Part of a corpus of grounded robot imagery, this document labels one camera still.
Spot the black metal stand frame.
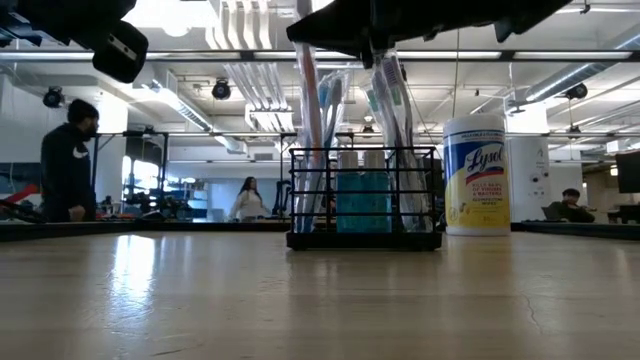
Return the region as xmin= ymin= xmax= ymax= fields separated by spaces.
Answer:
xmin=92 ymin=130 xmax=170 ymax=217

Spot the teal mouthwash bottle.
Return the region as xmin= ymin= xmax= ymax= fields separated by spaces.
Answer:
xmin=361 ymin=149 xmax=393 ymax=234
xmin=335 ymin=151 xmax=364 ymax=234

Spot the white rectangular duct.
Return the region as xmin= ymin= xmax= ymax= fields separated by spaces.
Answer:
xmin=132 ymin=67 xmax=214 ymax=131

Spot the silver spiral duct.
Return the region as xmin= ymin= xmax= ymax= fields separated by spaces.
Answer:
xmin=524 ymin=24 xmax=640 ymax=104

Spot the black monitor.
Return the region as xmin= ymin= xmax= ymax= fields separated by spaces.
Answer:
xmin=614 ymin=151 xmax=640 ymax=195

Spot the green toothbrush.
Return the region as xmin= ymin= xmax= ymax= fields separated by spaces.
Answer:
xmin=382 ymin=52 xmax=434 ymax=234
xmin=360 ymin=82 xmax=416 ymax=234

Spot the black ceiling light rail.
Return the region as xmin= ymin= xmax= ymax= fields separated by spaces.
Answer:
xmin=0 ymin=48 xmax=640 ymax=63

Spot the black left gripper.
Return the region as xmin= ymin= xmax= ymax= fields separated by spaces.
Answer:
xmin=92 ymin=19 xmax=150 ymax=85

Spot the dark wall screen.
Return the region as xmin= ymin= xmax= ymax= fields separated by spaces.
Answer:
xmin=0 ymin=161 xmax=45 ymax=195

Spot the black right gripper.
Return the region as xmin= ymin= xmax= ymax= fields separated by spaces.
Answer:
xmin=287 ymin=0 xmax=501 ymax=70

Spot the blue toothbrush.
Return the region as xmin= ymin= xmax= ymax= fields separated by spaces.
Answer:
xmin=305 ymin=72 xmax=351 ymax=234
xmin=299 ymin=82 xmax=335 ymax=234

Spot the person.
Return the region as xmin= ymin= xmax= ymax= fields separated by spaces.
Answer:
xmin=228 ymin=175 xmax=272 ymax=222
xmin=547 ymin=187 xmax=596 ymax=224
xmin=39 ymin=98 xmax=101 ymax=224

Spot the Lysol wipes canister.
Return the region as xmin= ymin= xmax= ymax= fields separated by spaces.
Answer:
xmin=442 ymin=113 xmax=511 ymax=236

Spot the black wire caddy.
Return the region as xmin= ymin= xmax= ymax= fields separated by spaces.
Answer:
xmin=286 ymin=144 xmax=444 ymax=252

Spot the white round column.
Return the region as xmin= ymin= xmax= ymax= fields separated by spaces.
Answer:
xmin=507 ymin=137 xmax=554 ymax=224

